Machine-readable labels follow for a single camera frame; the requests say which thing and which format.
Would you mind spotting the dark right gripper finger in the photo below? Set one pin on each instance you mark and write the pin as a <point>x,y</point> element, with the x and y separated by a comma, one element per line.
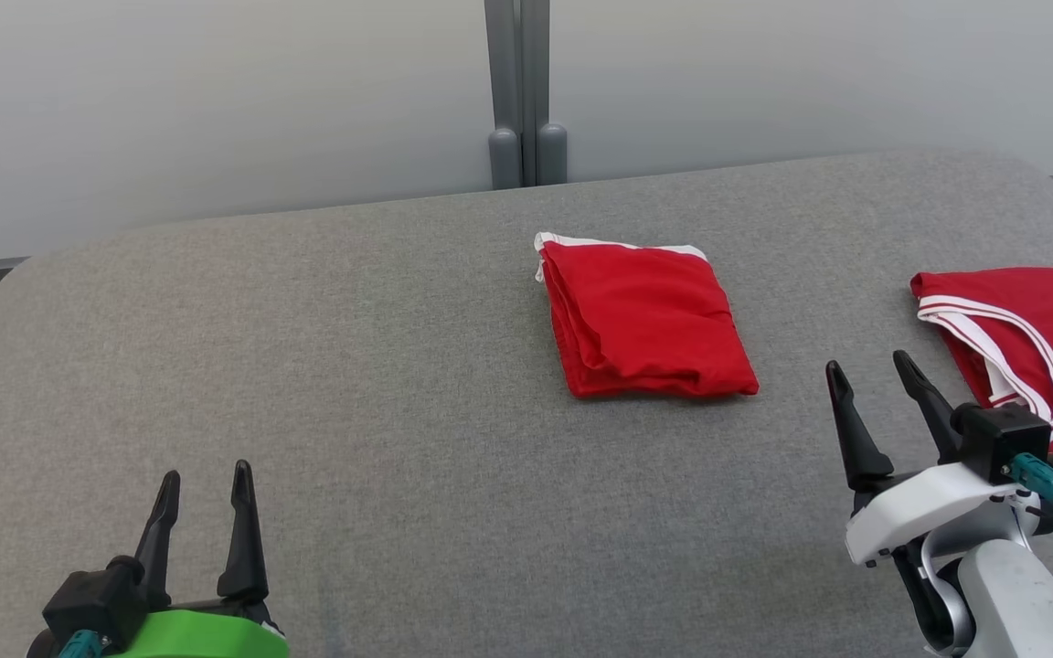
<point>860,448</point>
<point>929,402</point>

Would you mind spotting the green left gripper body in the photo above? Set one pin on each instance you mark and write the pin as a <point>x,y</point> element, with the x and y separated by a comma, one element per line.
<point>207,635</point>

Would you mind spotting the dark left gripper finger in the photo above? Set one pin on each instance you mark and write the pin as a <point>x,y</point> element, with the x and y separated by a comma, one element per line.
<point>243,548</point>
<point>161,548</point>

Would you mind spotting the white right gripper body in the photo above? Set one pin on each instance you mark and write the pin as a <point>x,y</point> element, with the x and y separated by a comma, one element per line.
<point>920,512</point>

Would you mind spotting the red Bulls basketball jersey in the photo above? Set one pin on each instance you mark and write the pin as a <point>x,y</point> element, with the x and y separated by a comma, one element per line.
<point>1020,311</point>

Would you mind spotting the red white-trimmed basketball shorts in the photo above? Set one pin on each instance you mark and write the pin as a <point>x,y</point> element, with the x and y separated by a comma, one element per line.
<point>645,320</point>

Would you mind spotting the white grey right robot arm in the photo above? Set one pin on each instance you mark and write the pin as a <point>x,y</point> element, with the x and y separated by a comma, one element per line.
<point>1011,603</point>

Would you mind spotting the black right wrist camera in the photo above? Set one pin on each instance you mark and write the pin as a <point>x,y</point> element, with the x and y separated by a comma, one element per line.
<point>1002,439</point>

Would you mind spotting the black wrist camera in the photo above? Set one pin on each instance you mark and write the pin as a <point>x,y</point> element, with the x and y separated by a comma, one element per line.
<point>1002,439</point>
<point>92,594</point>

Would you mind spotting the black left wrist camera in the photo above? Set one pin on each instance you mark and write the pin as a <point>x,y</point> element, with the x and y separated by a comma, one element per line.
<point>92,594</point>

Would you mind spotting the grey partition post with foot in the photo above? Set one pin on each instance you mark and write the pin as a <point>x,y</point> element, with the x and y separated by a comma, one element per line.
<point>502,91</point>
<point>545,91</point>

